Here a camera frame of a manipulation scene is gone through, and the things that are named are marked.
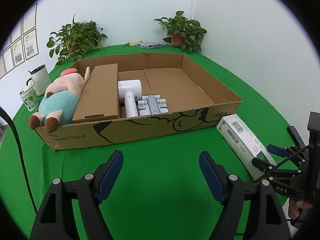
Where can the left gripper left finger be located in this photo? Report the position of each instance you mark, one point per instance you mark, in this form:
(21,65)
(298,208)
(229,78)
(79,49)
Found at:
(55,218)

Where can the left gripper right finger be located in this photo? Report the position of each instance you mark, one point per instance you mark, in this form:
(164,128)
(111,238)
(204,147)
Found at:
(266,219)

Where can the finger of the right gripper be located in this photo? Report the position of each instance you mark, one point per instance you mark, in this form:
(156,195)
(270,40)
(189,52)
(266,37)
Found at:
(262,165)
(277,150)

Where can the white green product box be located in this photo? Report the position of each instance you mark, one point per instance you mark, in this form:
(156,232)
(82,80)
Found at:
(244,143)

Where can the grey folding phone stand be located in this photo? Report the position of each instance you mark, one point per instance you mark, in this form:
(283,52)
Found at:
(151,105)

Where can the white hair dryer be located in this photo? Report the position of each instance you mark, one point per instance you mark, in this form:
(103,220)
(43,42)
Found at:
(130,91)

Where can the person's right hand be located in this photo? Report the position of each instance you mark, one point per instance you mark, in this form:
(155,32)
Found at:
(295,205)

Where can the cardboard tray box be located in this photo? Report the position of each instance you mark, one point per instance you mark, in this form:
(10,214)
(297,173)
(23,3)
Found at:
(195,100)

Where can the green tablecloth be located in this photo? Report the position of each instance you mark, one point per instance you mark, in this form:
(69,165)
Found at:
(160,192)

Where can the pink pig plush toy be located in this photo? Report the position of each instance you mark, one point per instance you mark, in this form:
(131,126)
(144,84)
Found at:
(60,101)

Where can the brown cardboard divider box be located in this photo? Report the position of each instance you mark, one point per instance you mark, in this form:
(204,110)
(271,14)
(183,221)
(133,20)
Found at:
(99,99)

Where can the green patterned paper cup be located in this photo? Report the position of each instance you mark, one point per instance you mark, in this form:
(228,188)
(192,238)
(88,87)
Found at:
(29,98)

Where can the white thermos mug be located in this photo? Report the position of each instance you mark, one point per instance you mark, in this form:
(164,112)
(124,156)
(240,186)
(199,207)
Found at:
(40,79)

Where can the small potted plant red pot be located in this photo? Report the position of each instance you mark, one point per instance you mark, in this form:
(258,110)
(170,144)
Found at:
(186,34)

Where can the colourful tissue packet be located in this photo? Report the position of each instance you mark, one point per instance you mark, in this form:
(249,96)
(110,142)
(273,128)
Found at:
(149,45)

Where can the large potted plant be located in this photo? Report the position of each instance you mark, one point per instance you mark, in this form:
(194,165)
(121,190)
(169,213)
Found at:
(74,40)

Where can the yellow card packet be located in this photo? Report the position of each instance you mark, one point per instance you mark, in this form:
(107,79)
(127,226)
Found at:
(133,44)

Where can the framed certificates on wall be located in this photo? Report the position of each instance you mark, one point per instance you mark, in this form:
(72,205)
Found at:
(22,43)

